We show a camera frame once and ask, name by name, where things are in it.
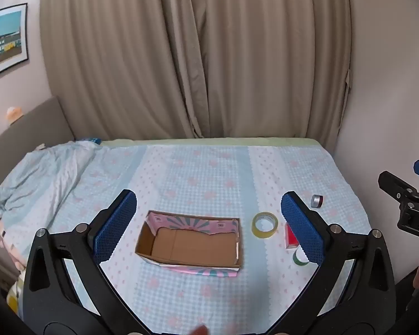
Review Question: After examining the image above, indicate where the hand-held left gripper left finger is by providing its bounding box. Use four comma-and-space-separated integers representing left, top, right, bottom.
23, 189, 151, 335

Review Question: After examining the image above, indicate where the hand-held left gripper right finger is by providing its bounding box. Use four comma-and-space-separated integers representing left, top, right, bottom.
269, 191, 397, 335

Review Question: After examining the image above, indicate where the red carton box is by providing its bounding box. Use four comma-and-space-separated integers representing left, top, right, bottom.
284, 221, 299, 250

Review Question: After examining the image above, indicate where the white jar green label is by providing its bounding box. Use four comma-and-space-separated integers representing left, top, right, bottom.
292, 249, 310, 266

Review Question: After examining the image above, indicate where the printed cardboard box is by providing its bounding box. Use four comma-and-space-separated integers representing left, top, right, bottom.
135, 210, 245, 278

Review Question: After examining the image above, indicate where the yellow tape roll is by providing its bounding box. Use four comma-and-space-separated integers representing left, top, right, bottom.
251, 212, 279, 240

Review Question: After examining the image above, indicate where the crumpled pale blue quilt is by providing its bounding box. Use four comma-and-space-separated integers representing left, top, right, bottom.
0, 141, 103, 217

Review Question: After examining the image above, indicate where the grey bed headboard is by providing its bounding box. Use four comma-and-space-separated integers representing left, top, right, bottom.
0, 96, 76, 224

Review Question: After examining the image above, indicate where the small orange figure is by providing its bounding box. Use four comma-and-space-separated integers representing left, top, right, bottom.
5, 106, 23, 124

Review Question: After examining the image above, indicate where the beige curtain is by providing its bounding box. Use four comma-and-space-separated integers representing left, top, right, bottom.
39, 0, 353, 141

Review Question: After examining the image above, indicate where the framed wall poster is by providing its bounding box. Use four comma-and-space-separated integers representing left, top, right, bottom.
0, 3, 29, 82

